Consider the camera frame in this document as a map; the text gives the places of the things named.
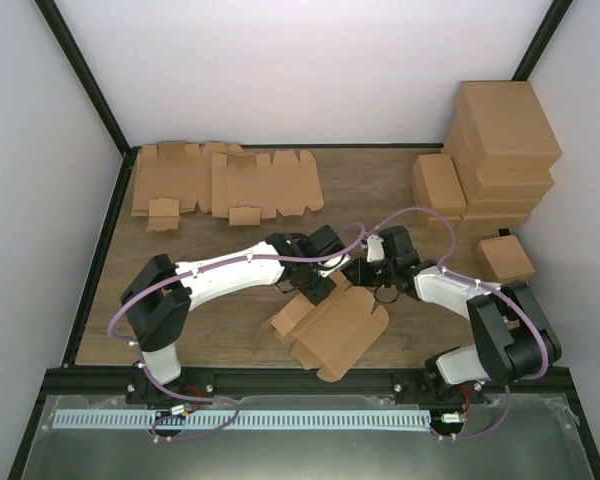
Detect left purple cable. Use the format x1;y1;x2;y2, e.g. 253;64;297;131
107;222;369;445

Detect large top folded box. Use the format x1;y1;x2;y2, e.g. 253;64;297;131
456;81;562;173

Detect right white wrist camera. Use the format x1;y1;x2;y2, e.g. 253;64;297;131
362;234;385;263

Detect flat cardboard blank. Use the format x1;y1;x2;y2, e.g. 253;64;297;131
131;141;243;232
211;149;324;226

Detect cardboard box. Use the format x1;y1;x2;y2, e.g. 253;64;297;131
253;276;389;383

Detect lone small folded box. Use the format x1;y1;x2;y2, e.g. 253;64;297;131
473;235;536;284

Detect flat cardboard blank middle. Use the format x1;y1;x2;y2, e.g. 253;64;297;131
211;149;324;226

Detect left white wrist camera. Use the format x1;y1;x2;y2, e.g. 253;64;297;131
316;254;351;277

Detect small folded box left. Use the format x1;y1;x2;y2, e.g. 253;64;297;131
411;153;467;219

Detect flat cardboard blank left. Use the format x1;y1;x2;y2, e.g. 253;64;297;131
131;141;243;232

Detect black aluminium frame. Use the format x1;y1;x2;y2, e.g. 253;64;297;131
7;0;600;480

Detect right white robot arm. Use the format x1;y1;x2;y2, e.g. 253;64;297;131
343;226;562;403

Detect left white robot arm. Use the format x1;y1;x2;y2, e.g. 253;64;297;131
121;225;350;404

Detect light blue slotted rail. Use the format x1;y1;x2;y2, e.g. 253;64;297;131
51;409;431;431

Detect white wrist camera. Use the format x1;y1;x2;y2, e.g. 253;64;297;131
362;234;385;263
316;254;351;277

